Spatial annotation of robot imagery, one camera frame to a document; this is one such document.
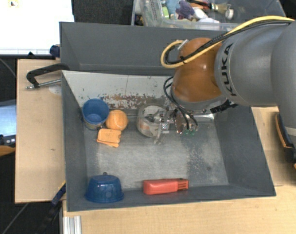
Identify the clear tape roll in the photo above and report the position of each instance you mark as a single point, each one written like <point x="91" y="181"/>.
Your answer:
<point x="144" y="125"/>

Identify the blue bowl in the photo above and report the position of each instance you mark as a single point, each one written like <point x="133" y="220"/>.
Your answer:
<point x="104" y="188"/>

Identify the pale wood board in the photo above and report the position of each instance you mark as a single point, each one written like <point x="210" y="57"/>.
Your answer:
<point x="38" y="135"/>

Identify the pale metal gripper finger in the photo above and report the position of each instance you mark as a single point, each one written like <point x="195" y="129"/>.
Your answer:
<point x="160" y="135"/>
<point x="154" y="117"/>

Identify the orange sponge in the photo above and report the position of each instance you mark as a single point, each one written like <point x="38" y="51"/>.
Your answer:
<point x="108" y="136"/>

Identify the grey metal bin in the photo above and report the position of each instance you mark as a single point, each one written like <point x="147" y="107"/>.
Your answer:
<point x="147" y="164"/>

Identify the orange ball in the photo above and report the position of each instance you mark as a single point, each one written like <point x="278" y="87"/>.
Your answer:
<point x="116" y="120"/>

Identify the red-orange flat block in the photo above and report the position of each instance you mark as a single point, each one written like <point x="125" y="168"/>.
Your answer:
<point x="162" y="186"/>

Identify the blue cup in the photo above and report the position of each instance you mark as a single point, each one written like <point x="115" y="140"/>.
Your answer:
<point x="95" y="113"/>

